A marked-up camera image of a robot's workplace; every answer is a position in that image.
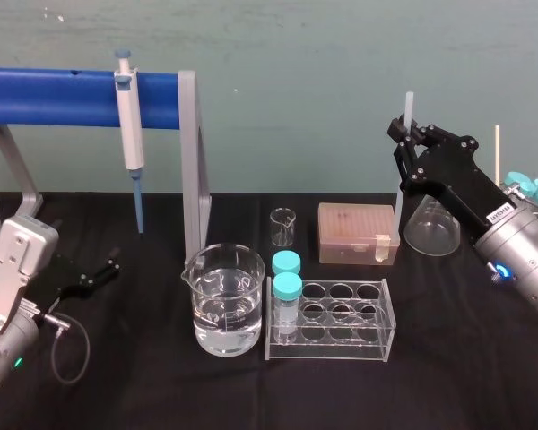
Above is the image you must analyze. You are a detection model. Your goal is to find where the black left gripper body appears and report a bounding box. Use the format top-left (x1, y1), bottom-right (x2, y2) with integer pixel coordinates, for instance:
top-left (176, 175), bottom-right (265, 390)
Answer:
top-left (29, 254), bottom-right (96, 315)

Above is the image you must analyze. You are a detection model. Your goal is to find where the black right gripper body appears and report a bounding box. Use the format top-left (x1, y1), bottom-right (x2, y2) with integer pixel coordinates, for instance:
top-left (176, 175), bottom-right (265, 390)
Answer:
top-left (418, 133), bottom-right (519, 245)

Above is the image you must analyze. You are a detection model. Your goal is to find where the clear glass stirring rod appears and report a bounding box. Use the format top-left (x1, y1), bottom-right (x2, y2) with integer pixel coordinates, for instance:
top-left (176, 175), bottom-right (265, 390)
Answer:
top-left (394, 90), bottom-right (415, 221)

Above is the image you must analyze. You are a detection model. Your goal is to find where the thin wooden stick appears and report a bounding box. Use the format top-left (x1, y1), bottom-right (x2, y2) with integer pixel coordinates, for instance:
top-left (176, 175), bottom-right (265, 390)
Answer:
top-left (494, 125), bottom-right (502, 185)

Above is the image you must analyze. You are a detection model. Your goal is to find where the clear conical glass flask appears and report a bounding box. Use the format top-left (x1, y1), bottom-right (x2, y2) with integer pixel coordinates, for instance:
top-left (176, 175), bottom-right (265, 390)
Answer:
top-left (403, 193), bottom-right (463, 258)

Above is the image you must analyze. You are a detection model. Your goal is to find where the blue pipette tip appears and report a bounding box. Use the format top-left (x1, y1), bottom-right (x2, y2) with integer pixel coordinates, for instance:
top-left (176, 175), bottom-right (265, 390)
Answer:
top-left (131, 168), bottom-right (145, 235)

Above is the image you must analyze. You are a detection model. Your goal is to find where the beige tape strip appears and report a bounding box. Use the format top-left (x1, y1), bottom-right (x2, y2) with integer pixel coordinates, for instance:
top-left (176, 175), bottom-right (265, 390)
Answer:
top-left (373, 232), bottom-right (393, 262)

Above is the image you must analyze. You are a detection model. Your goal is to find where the amber pipette tip box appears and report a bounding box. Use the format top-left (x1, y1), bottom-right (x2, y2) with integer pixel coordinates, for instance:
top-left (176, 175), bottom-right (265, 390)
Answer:
top-left (317, 202), bottom-right (402, 265)

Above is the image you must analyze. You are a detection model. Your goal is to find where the large glass beaker with water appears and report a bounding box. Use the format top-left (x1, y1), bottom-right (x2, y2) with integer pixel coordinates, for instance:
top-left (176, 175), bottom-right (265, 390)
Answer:
top-left (180, 242), bottom-right (267, 357)

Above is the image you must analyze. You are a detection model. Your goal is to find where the white pipette with blue plunger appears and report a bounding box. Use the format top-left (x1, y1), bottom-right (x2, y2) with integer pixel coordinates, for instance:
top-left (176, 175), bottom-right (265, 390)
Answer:
top-left (113, 47), bottom-right (145, 172)

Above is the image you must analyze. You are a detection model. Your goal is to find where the small empty glass beaker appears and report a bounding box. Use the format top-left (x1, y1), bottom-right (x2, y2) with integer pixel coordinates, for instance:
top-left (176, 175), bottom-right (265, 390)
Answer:
top-left (269, 207), bottom-right (297, 247)

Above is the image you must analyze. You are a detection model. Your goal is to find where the clear tube with teal cap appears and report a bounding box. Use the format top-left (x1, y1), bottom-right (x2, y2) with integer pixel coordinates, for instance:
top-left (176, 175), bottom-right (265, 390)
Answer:
top-left (271, 251), bottom-right (303, 276)
top-left (272, 271), bottom-right (304, 347)

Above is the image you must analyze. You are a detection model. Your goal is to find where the blue horizontal rack bar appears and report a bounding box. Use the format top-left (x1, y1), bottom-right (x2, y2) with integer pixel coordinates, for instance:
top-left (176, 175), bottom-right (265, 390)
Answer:
top-left (0, 66), bottom-right (183, 127)

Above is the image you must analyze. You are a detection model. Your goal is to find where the clear acrylic tube rack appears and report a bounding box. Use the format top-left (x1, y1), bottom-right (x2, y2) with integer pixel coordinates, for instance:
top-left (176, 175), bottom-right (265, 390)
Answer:
top-left (264, 276), bottom-right (396, 362)

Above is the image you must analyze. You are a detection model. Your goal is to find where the black table cloth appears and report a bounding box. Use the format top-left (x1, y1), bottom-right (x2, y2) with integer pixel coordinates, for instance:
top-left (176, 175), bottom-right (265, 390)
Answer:
top-left (0, 191), bottom-right (538, 430)

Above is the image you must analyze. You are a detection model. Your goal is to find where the thin dark gripper cable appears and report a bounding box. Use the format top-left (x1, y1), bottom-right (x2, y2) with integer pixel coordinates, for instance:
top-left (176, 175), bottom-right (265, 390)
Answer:
top-left (39, 313), bottom-right (92, 385)

